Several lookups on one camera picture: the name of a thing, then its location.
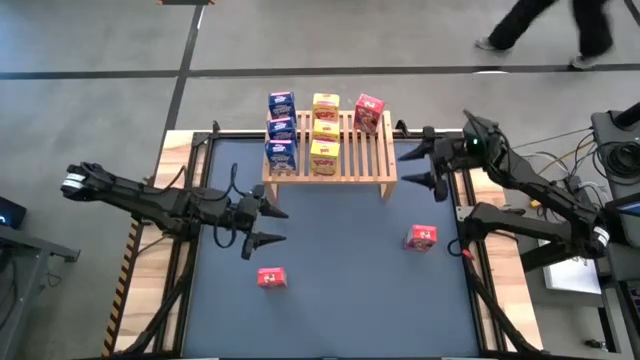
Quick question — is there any black metal table frame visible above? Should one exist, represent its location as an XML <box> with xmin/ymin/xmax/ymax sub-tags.
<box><xmin>149</xmin><ymin>130</ymin><xmax>531</xmax><ymax>360</ymax></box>

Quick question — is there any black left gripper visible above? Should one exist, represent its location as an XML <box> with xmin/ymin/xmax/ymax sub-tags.
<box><xmin>230</xmin><ymin>184</ymin><xmax>290</xmax><ymax>261</ymax></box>

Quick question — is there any yellow-black hazard tape strip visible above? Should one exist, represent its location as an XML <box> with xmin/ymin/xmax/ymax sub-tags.
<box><xmin>102</xmin><ymin>232</ymin><xmax>141</xmax><ymax>357</ymax></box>

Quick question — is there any wooden slatted shelf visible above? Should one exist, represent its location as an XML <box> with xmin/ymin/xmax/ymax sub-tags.
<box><xmin>261</xmin><ymin>109</ymin><xmax>399</xmax><ymax>202</ymax></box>

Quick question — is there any black loose cable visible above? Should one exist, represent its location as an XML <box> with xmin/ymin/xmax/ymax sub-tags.
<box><xmin>509</xmin><ymin>127</ymin><xmax>596</xmax><ymax>156</ymax></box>

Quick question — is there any yellow Corn Pops cereal box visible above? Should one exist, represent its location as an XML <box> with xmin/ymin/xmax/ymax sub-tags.
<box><xmin>312</xmin><ymin>92</ymin><xmax>341</xmax><ymax>123</ymax></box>
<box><xmin>313</xmin><ymin>118</ymin><xmax>342</xmax><ymax>144</ymax></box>
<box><xmin>309</xmin><ymin>139</ymin><xmax>342</xmax><ymax>176</ymax></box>

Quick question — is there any white board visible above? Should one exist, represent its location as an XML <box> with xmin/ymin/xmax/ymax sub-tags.
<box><xmin>542</xmin><ymin>254</ymin><xmax>604</xmax><ymax>296</ymax></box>

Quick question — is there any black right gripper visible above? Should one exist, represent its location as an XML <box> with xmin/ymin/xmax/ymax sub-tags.
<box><xmin>398</xmin><ymin>127</ymin><xmax>471</xmax><ymax>204</ymax></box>

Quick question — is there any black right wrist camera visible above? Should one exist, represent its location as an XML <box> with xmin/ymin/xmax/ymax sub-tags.
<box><xmin>462</xmin><ymin>109</ymin><xmax>501</xmax><ymax>161</ymax></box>

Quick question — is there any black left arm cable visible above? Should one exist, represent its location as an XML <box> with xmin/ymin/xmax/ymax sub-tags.
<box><xmin>212</xmin><ymin>162</ymin><xmax>241</xmax><ymax>250</ymax></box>

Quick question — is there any red Froot Loops cereal box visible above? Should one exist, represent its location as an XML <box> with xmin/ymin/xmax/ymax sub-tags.
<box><xmin>403</xmin><ymin>223</ymin><xmax>439</xmax><ymax>253</ymax></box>
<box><xmin>352</xmin><ymin>93</ymin><xmax>387</xmax><ymax>135</ymax></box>
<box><xmin>256</xmin><ymin>266</ymin><xmax>289</xmax><ymax>289</ymax></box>

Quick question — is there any black coiled cable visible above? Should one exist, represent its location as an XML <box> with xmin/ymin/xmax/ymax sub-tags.
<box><xmin>597</xmin><ymin>142</ymin><xmax>640</xmax><ymax>176</ymax></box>

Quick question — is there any black device with blue light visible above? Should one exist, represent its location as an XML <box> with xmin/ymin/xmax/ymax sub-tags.
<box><xmin>0</xmin><ymin>195</ymin><xmax>29</xmax><ymax>230</ymax></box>

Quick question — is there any grey-blue table mat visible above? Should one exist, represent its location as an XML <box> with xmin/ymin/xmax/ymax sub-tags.
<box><xmin>183</xmin><ymin>137</ymin><xmax>479</xmax><ymax>359</ymax></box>

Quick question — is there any grey metal desk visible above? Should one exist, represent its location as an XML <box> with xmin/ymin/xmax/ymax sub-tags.
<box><xmin>0</xmin><ymin>224</ymin><xmax>81</xmax><ymax>360</ymax></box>

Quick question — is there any person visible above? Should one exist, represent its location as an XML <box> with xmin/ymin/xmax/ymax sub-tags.
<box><xmin>473</xmin><ymin>0</ymin><xmax>615</xmax><ymax>71</ymax></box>

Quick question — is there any grey equipment cart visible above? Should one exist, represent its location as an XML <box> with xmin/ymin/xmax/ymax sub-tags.
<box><xmin>589</xmin><ymin>102</ymin><xmax>640</xmax><ymax>201</ymax></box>

